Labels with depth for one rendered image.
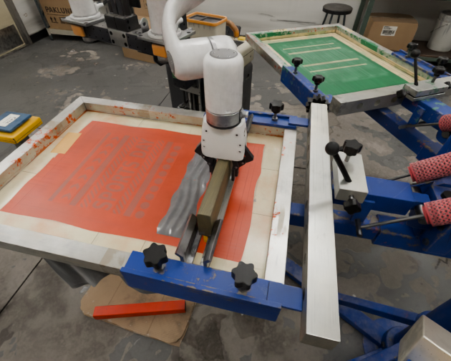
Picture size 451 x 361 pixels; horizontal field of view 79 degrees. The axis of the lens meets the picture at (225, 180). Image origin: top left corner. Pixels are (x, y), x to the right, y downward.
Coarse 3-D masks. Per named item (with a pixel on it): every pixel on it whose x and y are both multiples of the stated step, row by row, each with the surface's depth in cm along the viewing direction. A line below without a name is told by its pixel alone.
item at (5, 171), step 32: (64, 128) 90; (256, 128) 88; (32, 160) 80; (288, 160) 75; (288, 192) 67; (0, 224) 60; (288, 224) 60; (64, 256) 55; (96, 256) 55; (128, 256) 55
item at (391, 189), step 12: (372, 180) 62; (384, 180) 62; (396, 180) 63; (372, 192) 60; (384, 192) 60; (396, 192) 60; (408, 192) 60; (384, 204) 61; (396, 204) 60; (408, 204) 59
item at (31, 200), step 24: (48, 168) 78; (72, 168) 78; (24, 192) 72; (48, 192) 72; (168, 192) 72; (240, 192) 72; (48, 216) 66; (72, 216) 66; (96, 216) 66; (120, 216) 66; (240, 216) 66; (168, 240) 61; (240, 240) 61
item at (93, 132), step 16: (96, 128) 92; (112, 128) 92; (128, 128) 92; (144, 128) 92; (80, 144) 86; (192, 144) 86; (256, 144) 86; (80, 160) 80; (176, 160) 80; (256, 160) 80; (176, 176) 76; (240, 176) 76; (256, 176) 76
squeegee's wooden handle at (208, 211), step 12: (216, 168) 62; (228, 168) 65; (216, 180) 60; (228, 180) 69; (216, 192) 58; (204, 204) 55; (216, 204) 57; (204, 216) 53; (216, 216) 59; (204, 228) 57
